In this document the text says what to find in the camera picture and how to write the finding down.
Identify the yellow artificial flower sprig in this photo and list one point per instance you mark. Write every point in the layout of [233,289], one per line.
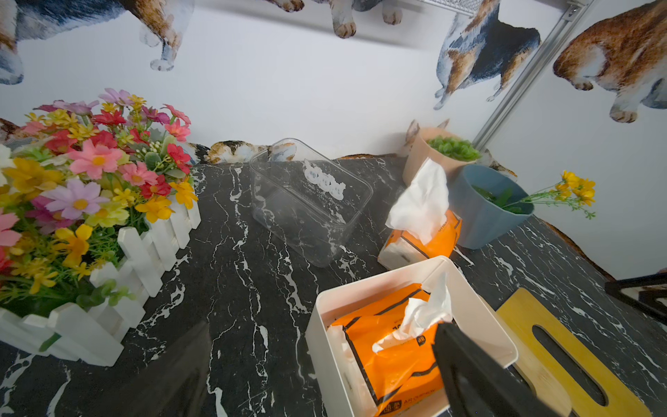
[571,191]

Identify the light wooden lid board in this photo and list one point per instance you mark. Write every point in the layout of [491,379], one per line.
[541,381]

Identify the orange tissue pack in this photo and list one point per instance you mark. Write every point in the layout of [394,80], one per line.
[421,222]
[384,350]

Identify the white wire wall basket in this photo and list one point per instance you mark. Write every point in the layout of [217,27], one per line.
[468,8]

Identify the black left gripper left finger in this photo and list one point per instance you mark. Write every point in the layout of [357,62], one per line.
[174,385]

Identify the yellow bamboo box lid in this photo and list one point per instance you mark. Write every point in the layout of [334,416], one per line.
[522,314]

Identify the aluminium frame post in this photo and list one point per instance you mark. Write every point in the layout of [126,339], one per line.
[574,12]

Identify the peach succulent pot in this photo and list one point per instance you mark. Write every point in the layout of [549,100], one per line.
[420,151]

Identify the blue-grey flower pot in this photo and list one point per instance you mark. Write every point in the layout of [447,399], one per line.
[488,203]

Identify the colourful flowers white fence planter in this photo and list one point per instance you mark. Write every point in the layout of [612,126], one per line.
[97,199]

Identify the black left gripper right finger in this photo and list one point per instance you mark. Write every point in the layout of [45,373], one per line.
[471,376]

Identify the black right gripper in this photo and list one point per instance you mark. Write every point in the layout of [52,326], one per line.
[647,294]

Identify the clear plastic box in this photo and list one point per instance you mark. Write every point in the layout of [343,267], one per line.
[310,202]

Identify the orange tissue pack by pots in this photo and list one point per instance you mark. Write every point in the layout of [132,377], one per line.
[421,222]

